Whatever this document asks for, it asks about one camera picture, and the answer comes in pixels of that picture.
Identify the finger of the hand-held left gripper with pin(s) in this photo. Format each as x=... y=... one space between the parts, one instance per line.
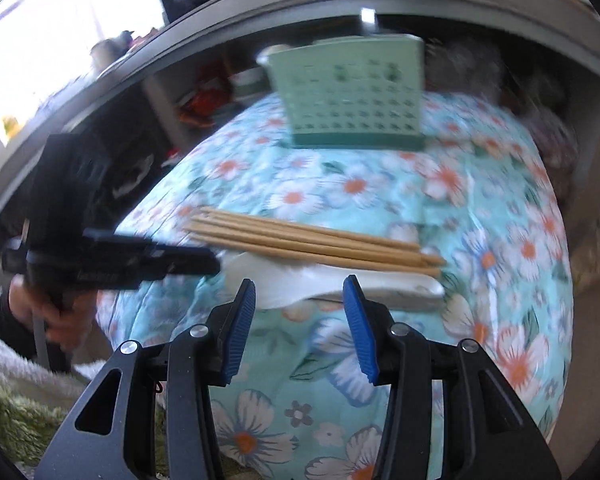
x=190 y=262

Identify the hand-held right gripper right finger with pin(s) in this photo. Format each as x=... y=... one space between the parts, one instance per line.
x=360 y=330

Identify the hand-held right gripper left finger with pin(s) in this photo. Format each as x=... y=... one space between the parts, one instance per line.
x=240 y=330

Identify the green perforated utensil holder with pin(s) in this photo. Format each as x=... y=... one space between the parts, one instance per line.
x=350 y=110

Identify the person's left forearm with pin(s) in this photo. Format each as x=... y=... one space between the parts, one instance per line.
x=5 y=325

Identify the person's left hand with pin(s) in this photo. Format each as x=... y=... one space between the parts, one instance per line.
x=65 y=327

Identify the floral turquoise blanket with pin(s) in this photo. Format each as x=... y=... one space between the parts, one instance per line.
x=380 y=200

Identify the red packet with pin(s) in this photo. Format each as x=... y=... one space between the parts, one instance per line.
x=205 y=102

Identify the white fluffy cloth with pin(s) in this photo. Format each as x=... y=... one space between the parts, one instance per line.
x=10 y=365

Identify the green shaggy rug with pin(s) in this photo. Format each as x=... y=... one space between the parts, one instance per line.
x=10 y=420

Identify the clear plastic bag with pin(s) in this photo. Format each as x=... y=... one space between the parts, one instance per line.
x=480 y=65

